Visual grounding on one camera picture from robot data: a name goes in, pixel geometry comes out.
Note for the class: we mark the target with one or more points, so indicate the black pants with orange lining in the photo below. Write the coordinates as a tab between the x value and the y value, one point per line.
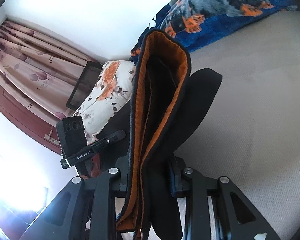
168	103

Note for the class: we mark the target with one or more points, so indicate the pink floral curtain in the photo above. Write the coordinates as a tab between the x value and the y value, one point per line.
39	71

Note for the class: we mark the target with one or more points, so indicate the dark red wooden door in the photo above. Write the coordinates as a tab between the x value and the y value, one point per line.
33	126

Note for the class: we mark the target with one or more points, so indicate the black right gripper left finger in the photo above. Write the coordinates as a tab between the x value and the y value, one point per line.
81	201

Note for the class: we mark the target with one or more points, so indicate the white orange floral pillow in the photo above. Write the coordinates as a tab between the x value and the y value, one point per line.
112	90

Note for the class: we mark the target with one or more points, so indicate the blue dog print blanket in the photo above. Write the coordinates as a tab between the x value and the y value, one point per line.
196	23

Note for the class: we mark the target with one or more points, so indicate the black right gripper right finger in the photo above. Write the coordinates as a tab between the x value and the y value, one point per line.
216	207

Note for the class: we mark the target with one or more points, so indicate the black tracking camera box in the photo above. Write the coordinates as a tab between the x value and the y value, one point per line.
70	132

